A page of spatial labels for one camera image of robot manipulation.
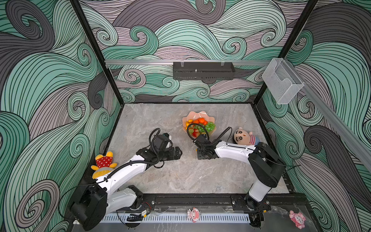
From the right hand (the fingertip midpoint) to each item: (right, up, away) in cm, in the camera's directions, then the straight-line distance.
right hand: (200, 155), depth 90 cm
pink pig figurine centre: (-6, -21, -23) cm, 32 cm away
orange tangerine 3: (+5, +20, +11) cm, 24 cm away
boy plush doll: (+27, +12, 0) cm, 29 cm away
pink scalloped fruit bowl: (-2, +26, +17) cm, 31 cm away
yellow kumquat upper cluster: (-6, +22, +14) cm, 26 cm away
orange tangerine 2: (-1, +21, +12) cm, 25 cm away
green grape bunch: (+7, +18, +5) cm, 20 cm away
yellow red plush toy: (-56, -3, -10) cm, 57 cm away
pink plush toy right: (+43, -22, -24) cm, 54 cm away
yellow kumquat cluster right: (-9, +18, -9) cm, 23 cm away
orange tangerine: (+2, +22, +11) cm, 25 cm away
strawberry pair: (-2, +13, +6) cm, 15 cm away
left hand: (-14, +5, -9) cm, 18 cm away
